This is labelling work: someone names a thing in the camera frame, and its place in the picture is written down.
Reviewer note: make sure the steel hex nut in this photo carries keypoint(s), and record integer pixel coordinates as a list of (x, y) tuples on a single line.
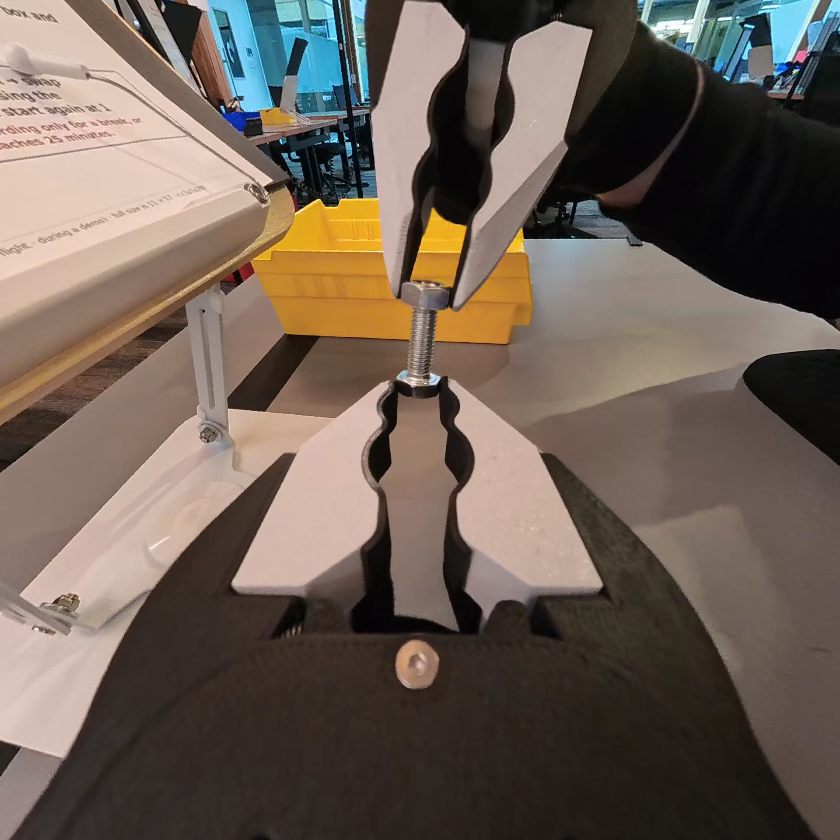
[(420, 387)]

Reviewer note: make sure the instruction sheet on stand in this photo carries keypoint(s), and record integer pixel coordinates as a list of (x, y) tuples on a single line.
[(281, 213)]

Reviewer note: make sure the yellow plastic bin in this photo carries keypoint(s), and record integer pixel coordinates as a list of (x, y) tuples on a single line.
[(328, 308)]

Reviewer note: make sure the small yellow bin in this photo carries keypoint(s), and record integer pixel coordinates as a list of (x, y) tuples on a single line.
[(275, 118)]

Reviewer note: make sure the small blue bin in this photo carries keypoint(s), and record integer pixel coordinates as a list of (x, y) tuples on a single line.
[(239, 121)]

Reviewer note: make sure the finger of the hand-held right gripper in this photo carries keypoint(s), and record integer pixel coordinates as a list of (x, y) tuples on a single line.
[(400, 98), (538, 98)]

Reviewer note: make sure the wooden beam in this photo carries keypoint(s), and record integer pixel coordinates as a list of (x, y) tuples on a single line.
[(211, 72)]

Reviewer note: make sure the white stand strut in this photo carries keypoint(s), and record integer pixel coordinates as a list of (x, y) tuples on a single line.
[(33, 610), (210, 354)]

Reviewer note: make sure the person's right hand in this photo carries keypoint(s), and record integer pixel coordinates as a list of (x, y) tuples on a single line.
[(643, 118)]

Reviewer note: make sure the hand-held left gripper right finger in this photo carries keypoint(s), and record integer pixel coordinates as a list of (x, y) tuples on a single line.
[(518, 518)]

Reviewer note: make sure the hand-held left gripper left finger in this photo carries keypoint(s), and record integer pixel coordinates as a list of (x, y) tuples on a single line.
[(315, 512)]

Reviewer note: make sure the person's black clothing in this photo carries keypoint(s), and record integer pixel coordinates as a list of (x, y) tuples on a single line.
[(800, 400)]

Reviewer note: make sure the steel hex bolt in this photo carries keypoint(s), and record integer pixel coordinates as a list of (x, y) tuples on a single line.
[(418, 348)]

